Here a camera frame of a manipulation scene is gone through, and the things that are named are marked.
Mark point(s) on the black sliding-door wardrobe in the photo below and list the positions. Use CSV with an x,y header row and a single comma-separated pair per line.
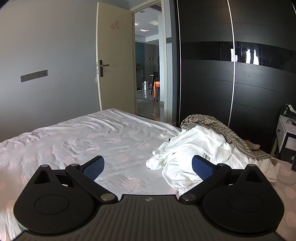
x,y
208,81

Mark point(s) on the grey wall switch panel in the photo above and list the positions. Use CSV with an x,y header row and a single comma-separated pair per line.
x,y
34,75

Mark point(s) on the beige striped pants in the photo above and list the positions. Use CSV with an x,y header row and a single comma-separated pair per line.
x,y
208,120

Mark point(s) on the orange chair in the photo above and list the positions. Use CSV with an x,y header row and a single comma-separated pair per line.
x,y
157,84

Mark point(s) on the potted plant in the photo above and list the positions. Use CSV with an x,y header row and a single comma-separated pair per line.
x,y
139,68

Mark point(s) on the beige room door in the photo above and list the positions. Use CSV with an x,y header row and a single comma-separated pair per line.
x,y
115,58

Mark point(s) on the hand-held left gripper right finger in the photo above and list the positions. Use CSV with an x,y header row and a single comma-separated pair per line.
x,y
203,168

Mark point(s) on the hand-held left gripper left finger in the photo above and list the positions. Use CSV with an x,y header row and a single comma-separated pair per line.
x,y
93,167

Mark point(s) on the white bedside cabinet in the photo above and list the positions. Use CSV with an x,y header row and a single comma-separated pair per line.
x,y
283,132

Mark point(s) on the bed with pink-dotted white sheet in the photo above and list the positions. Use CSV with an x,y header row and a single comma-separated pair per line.
x,y
92,139

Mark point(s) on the white crinkled shirt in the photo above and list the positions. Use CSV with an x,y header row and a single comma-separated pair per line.
x,y
196,143

